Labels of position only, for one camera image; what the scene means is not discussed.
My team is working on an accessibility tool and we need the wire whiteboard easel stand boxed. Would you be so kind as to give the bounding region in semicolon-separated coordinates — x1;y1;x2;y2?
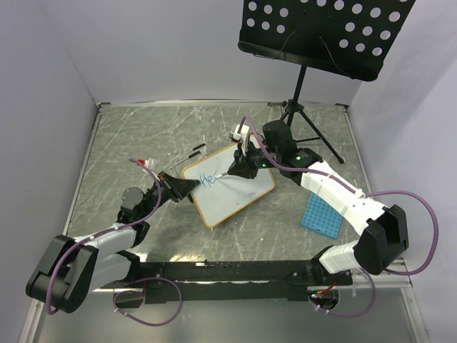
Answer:
169;143;206;172

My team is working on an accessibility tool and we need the white blue whiteboard marker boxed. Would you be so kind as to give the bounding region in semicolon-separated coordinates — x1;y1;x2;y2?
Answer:
214;172;228;179

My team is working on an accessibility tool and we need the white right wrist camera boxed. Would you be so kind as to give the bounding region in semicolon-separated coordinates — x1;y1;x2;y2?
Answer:
228;124;258;156

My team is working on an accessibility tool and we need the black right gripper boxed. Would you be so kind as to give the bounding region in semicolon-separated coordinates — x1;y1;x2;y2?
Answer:
227;139;281;180

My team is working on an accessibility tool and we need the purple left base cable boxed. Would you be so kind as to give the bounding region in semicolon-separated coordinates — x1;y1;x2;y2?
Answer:
113;277;184;326

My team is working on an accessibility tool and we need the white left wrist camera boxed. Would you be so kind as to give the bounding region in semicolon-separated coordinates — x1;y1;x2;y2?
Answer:
138;157;157;174

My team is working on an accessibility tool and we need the black music stand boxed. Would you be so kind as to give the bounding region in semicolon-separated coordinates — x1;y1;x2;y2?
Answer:
238;0;415;163

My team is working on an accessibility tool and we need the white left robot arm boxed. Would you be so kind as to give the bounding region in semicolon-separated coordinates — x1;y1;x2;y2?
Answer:
25;171;201;313

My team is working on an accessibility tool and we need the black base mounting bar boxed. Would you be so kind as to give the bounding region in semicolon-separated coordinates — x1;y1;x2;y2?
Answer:
103;260;353;304

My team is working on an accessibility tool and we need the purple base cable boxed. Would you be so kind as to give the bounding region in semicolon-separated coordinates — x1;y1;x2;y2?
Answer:
309;274;378;319
113;277;184;326

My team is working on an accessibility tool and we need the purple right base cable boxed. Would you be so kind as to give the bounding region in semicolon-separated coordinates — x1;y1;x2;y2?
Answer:
309;274;378;319

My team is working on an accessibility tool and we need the blue studded building plate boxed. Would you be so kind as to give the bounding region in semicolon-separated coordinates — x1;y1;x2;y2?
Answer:
301;193;343;239

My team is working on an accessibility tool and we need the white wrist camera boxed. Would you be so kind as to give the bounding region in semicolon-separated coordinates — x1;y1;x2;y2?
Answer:
228;124;258;156
138;157;157;174

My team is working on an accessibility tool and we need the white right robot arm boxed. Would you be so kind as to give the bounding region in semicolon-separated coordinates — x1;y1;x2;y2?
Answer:
227;120;408;284

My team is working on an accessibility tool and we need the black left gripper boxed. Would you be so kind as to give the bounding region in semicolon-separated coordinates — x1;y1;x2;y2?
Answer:
139;171;200;219

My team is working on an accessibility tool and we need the yellow framed whiteboard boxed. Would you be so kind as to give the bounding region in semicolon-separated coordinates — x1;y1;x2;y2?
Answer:
181;143;275;229

